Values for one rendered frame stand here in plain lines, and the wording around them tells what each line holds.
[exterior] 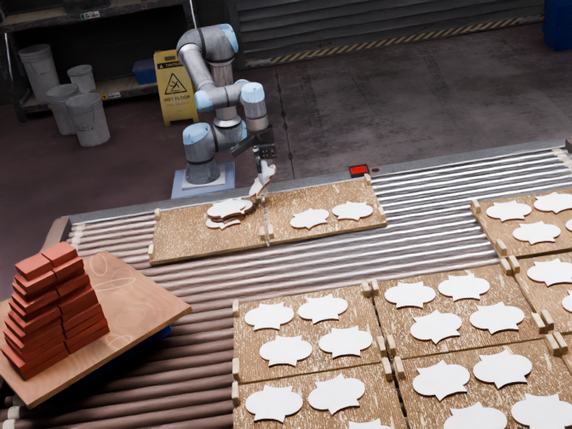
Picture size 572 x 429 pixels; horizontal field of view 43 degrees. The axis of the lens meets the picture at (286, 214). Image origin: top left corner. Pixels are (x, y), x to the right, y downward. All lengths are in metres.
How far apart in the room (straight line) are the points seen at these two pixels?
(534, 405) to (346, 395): 0.44
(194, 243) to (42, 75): 4.73
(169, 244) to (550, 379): 1.36
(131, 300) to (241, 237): 0.55
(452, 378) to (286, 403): 0.41
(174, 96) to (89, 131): 0.75
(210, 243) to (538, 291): 1.10
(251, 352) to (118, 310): 0.41
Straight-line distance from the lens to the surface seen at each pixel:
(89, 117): 6.15
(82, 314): 2.01
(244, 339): 2.09
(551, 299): 2.16
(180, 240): 2.62
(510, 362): 1.93
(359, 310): 2.12
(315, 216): 2.57
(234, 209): 2.63
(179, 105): 6.19
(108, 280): 2.30
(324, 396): 1.86
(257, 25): 7.23
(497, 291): 2.17
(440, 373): 1.89
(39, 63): 7.11
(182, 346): 2.15
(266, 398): 1.88
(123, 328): 2.08
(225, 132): 3.05
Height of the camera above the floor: 2.23
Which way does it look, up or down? 29 degrees down
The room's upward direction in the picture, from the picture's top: 9 degrees counter-clockwise
